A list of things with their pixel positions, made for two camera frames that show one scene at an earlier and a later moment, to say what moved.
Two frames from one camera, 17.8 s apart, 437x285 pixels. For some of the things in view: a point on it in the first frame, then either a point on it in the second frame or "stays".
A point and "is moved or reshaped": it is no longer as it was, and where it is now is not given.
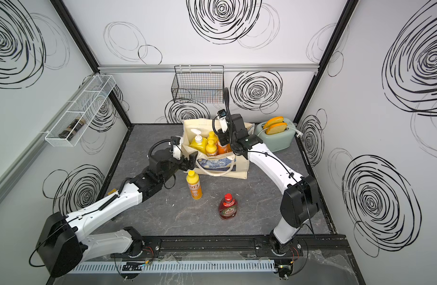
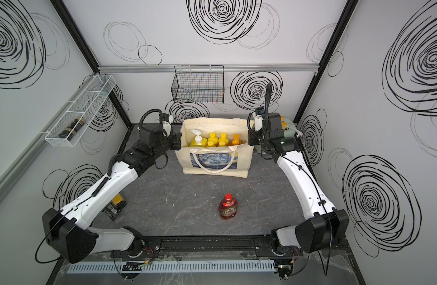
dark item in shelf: [65, 133] stays
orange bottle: [212, 137] stays
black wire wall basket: [199, 84] stays
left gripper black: [185, 167] to [175, 138]
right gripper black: [221, 135] to [252, 140]
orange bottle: [227, 148] is moved or reshaped
